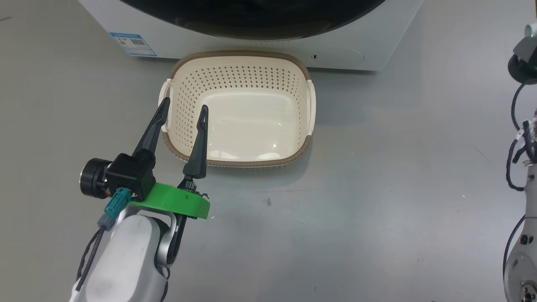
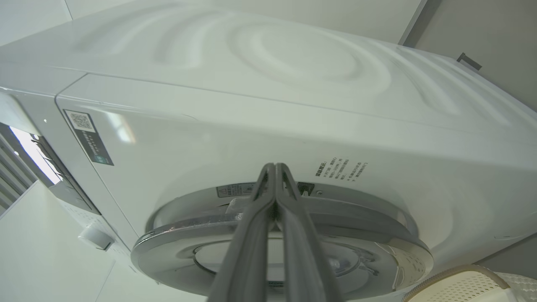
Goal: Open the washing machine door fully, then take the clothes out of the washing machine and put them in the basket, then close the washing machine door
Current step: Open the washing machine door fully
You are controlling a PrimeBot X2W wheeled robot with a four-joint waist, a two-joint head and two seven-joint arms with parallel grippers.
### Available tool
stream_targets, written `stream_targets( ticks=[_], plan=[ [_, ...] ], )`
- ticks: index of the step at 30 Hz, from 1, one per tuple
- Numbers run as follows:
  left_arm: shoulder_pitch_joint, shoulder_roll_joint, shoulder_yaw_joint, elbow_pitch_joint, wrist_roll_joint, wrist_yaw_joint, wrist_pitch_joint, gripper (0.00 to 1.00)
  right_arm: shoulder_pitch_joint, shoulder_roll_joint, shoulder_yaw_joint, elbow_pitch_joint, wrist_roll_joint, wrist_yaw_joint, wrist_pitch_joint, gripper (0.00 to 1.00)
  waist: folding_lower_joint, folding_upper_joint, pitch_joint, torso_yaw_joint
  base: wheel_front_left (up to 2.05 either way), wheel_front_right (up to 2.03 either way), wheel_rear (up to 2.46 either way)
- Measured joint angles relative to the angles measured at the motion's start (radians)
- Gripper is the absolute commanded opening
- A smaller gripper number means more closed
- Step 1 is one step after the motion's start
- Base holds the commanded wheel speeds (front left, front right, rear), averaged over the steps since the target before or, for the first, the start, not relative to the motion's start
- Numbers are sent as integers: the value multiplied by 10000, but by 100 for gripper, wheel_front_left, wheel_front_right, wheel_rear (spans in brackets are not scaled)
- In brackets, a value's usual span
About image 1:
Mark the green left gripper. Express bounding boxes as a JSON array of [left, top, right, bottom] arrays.
[[130, 97, 211, 220]]

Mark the black round glass machine door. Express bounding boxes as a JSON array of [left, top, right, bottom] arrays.
[[120, 0, 387, 41]]

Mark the cream perforated laundry basket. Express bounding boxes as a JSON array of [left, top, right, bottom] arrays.
[[158, 50, 316, 168]]

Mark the white front-load washing machine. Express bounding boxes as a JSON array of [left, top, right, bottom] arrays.
[[78, 0, 424, 72]]

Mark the blue energy label sticker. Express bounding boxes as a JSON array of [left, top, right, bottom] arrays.
[[110, 32, 157, 57]]

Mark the teal plug left camera cable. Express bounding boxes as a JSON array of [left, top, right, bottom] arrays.
[[75, 187, 132, 292]]

